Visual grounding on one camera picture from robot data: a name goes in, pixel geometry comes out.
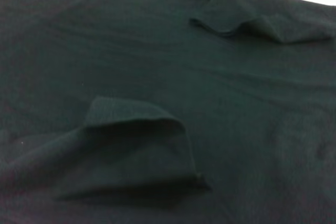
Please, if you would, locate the black t-shirt with white print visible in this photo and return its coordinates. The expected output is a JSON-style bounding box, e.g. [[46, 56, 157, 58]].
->
[[0, 0, 336, 224]]

